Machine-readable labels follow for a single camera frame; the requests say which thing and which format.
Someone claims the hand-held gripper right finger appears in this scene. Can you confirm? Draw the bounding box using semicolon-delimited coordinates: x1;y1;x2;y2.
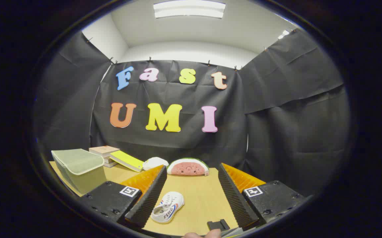
218;163;306;232

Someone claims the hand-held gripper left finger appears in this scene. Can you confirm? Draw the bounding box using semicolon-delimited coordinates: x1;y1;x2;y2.
79;165;167;229

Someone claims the white striped canvas shoe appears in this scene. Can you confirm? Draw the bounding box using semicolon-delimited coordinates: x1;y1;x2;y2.
151;191;185;224

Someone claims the pale green fabric storage box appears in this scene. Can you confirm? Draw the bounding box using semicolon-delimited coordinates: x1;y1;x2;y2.
51;148;107;195

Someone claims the black table clamp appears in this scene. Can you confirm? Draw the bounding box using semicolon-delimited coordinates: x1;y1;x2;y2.
207;219;230;231

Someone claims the white plush toy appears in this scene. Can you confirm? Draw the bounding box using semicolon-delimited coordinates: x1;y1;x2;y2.
143;157;169;171

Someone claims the yellow book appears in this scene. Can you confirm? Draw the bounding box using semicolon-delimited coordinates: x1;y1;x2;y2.
109;150;144;173

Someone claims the watermelon slice plush toy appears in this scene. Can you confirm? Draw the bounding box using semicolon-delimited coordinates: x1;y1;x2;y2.
166;158;210;176

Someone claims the beige book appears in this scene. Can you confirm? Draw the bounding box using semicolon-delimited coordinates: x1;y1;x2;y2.
89;145;120;158

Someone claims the long ceiling light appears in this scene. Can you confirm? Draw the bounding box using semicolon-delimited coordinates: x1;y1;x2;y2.
153;0;226;19

